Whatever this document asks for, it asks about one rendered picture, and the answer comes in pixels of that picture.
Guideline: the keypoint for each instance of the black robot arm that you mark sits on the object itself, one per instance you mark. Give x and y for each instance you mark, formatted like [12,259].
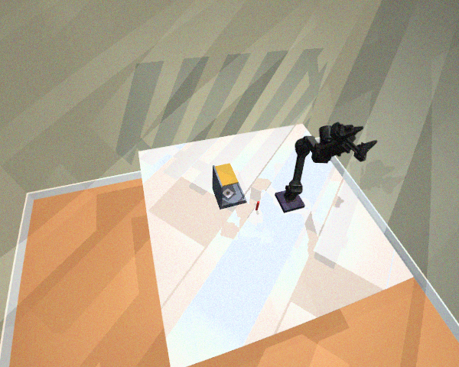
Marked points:
[320,154]

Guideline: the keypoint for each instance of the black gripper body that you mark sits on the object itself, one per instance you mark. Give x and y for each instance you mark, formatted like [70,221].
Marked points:
[339,146]

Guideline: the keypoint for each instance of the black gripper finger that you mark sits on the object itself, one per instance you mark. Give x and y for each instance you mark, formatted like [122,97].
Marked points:
[346,132]
[365,147]

